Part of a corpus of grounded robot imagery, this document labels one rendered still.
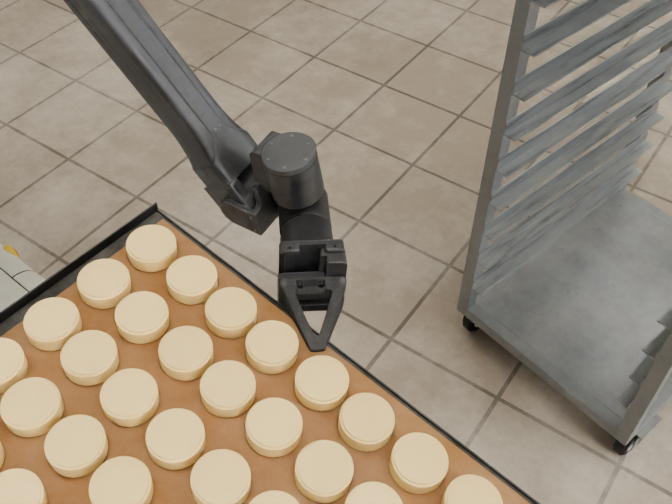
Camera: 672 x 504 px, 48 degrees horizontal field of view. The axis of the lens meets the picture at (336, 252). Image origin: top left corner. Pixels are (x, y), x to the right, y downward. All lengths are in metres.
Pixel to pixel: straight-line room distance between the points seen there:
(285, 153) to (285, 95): 1.90
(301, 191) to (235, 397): 0.22
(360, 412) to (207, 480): 0.14
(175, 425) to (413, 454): 0.21
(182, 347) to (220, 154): 0.23
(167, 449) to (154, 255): 0.21
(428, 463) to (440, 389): 1.20
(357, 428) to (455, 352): 1.27
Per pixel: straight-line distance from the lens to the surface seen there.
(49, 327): 0.75
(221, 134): 0.84
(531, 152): 1.57
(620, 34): 1.62
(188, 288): 0.76
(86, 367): 0.72
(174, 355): 0.72
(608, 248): 2.05
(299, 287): 0.76
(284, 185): 0.77
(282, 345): 0.72
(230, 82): 2.75
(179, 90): 0.82
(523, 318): 1.84
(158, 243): 0.79
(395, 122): 2.56
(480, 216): 1.62
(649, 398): 1.61
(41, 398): 0.72
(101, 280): 0.77
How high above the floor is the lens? 1.58
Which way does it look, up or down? 48 degrees down
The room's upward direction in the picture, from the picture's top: straight up
